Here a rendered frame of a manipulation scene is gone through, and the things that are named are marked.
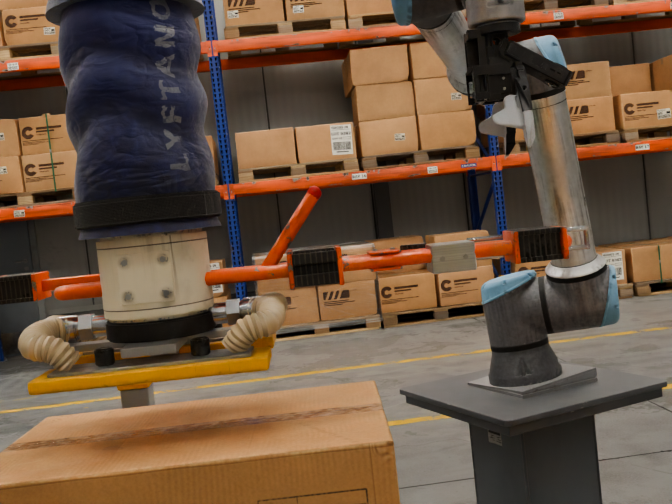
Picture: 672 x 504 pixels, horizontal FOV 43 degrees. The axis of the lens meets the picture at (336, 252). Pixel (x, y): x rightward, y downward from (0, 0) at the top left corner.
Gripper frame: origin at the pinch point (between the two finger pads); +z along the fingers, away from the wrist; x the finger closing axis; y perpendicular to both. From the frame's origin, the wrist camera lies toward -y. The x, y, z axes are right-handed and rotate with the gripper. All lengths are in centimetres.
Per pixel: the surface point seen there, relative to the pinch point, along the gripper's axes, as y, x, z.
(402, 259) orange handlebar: 21.0, 3.8, 14.6
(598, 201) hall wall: -294, -870, 28
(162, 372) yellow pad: 57, 16, 26
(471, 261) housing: 10.4, 3.6, 16.1
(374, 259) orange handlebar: 25.4, 3.8, 14.1
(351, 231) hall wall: 3, -846, 31
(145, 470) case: 60, 22, 38
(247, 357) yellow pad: 45, 14, 25
